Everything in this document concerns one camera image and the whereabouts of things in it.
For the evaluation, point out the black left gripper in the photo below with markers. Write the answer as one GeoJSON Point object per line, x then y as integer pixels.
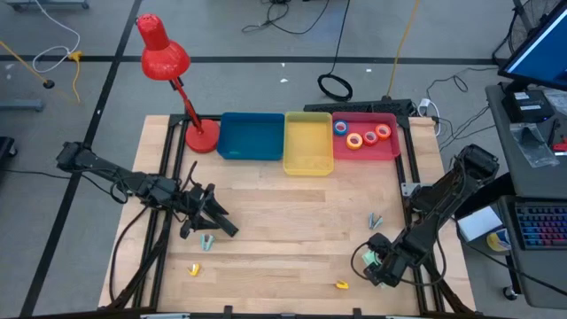
{"type": "Point", "coordinates": [190, 204]}

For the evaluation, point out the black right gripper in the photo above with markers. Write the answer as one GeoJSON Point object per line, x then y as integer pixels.
{"type": "Point", "coordinates": [392, 263]}

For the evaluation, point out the light green eraser block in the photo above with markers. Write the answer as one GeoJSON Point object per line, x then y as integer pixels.
{"type": "Point", "coordinates": [368, 258]}

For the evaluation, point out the black stapler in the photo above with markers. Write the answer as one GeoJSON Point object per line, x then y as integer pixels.
{"type": "Point", "coordinates": [230, 228]}

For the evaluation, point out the light blue staple remover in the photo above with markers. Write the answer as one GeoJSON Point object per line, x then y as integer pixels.
{"type": "Point", "coordinates": [207, 244]}

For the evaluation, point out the yellow mini stapler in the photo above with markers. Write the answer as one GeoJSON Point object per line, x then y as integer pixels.
{"type": "Point", "coordinates": [342, 285]}
{"type": "Point", "coordinates": [194, 269]}

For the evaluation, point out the red tape roll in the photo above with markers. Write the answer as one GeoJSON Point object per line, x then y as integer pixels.
{"type": "Point", "coordinates": [365, 138]}

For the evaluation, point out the orange tape roll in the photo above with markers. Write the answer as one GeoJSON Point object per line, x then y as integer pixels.
{"type": "Point", "coordinates": [377, 132]}

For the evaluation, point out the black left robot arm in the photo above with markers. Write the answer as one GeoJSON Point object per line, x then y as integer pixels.
{"type": "Point", "coordinates": [102, 166]}

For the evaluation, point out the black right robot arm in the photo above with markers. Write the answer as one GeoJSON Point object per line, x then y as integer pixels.
{"type": "Point", "coordinates": [432, 208]}

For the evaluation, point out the grey staple remover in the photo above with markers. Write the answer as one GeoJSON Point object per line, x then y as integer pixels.
{"type": "Point", "coordinates": [375, 223]}

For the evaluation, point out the silver mounting plate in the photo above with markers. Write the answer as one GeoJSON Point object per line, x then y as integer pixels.
{"type": "Point", "coordinates": [407, 189]}

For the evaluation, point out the blue plastic tray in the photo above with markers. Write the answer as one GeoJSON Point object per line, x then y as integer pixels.
{"type": "Point", "coordinates": [250, 137]}

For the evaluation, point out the red plastic tray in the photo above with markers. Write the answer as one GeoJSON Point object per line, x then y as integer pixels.
{"type": "Point", "coordinates": [381, 150]}

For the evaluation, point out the white box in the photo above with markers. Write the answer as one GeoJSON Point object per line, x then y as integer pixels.
{"type": "Point", "coordinates": [478, 223]}

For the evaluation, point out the yellow plastic tray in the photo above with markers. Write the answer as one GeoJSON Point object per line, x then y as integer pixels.
{"type": "Point", "coordinates": [308, 144]}

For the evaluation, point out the black caster wheel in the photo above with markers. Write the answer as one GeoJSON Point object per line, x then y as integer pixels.
{"type": "Point", "coordinates": [509, 293]}

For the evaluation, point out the long black power strip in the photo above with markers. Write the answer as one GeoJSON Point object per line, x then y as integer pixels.
{"type": "Point", "coordinates": [354, 107]}

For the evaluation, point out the white power adapter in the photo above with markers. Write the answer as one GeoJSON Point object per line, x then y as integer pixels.
{"type": "Point", "coordinates": [424, 104]}

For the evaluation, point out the red desk lamp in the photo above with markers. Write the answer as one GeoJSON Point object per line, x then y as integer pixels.
{"type": "Point", "coordinates": [164, 57]}

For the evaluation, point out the grey side desk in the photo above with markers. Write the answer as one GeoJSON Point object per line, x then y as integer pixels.
{"type": "Point", "coordinates": [518, 177]}

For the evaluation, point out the backlit black keyboard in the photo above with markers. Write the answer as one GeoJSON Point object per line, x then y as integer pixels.
{"type": "Point", "coordinates": [542, 226]}

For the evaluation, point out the clear plastic bag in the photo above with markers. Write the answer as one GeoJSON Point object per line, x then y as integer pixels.
{"type": "Point", "coordinates": [533, 146]}

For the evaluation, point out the yellow rod with black foot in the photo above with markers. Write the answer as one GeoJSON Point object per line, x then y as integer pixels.
{"type": "Point", "coordinates": [48, 83]}

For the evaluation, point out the black mini computer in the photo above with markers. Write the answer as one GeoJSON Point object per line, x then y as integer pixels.
{"type": "Point", "coordinates": [527, 111]}

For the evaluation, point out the black chair base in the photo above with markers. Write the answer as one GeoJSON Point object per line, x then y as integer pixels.
{"type": "Point", "coordinates": [5, 150]}

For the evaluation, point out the grey stand foot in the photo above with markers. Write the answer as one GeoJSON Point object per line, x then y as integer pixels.
{"type": "Point", "coordinates": [22, 105]}

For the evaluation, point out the red tool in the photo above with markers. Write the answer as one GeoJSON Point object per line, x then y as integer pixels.
{"type": "Point", "coordinates": [561, 147]}

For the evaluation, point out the computer monitor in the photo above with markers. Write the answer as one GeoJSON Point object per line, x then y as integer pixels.
{"type": "Point", "coordinates": [542, 53]}

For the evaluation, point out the grey cart base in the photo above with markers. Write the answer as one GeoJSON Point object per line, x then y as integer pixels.
{"type": "Point", "coordinates": [44, 4]}

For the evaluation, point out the black aluminium table frame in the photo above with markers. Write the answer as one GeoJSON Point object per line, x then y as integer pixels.
{"type": "Point", "coordinates": [406, 133]}

